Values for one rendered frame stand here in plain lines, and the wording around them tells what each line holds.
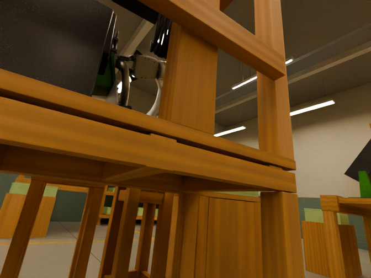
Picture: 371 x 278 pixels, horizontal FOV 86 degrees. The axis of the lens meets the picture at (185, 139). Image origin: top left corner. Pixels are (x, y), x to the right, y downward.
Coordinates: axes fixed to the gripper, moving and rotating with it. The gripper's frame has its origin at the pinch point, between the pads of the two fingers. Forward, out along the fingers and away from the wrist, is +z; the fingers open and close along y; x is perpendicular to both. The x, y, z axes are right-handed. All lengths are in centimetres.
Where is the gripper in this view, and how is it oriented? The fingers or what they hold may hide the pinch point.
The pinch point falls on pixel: (122, 63)
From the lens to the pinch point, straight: 92.1
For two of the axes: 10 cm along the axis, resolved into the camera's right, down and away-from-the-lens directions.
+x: 4.7, 5.1, -7.1
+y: 2.6, -8.6, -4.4
